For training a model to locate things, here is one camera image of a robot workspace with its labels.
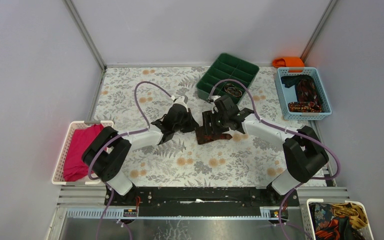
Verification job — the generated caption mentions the brown red floral tie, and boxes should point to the brown red floral tie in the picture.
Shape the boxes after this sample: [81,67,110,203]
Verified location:
[195,127,233,145]

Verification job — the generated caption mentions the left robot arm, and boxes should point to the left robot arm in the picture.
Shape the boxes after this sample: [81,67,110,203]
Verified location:
[81,103,199,206]

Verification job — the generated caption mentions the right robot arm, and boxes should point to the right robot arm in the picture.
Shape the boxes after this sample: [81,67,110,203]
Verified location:
[202,95,329,206]

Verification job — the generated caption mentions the ties in blue basket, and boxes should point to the ties in blue basket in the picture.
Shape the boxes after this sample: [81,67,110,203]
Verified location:
[280,74,323,113]

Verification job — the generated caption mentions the colourful ties in white basket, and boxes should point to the colourful ties in white basket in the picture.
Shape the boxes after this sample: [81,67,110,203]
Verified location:
[308,202,369,240]

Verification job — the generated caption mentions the rolled patterned tie in tray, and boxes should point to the rolled patterned tie in tray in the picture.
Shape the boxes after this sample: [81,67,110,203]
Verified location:
[223,83,243,98]

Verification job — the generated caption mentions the green compartment organizer tray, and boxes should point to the green compartment organizer tray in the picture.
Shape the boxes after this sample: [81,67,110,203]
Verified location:
[196,52,260,104]

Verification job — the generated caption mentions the light blue perforated basket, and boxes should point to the light blue perforated basket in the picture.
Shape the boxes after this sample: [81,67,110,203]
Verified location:
[274,67,333,121]

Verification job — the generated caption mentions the orange cloth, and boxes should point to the orange cloth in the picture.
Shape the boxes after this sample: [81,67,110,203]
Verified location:
[272,56,305,68]

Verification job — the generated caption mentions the magenta cloth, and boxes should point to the magenta cloth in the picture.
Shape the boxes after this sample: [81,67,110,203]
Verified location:
[63,124,104,182]

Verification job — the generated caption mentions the white perforated basket left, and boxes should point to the white perforated basket left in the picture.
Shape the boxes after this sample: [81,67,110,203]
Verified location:
[51,120,114,186]

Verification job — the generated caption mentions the white basket bottom right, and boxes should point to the white basket bottom right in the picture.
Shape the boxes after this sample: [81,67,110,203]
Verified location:
[300,198,374,240]

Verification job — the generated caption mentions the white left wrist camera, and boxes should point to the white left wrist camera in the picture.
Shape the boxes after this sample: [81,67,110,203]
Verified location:
[171,95,188,108]

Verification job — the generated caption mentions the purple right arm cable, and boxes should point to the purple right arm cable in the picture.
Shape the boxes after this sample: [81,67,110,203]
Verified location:
[207,78,341,240]

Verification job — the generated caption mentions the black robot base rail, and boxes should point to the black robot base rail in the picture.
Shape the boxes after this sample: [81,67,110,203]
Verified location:
[104,186,300,218]

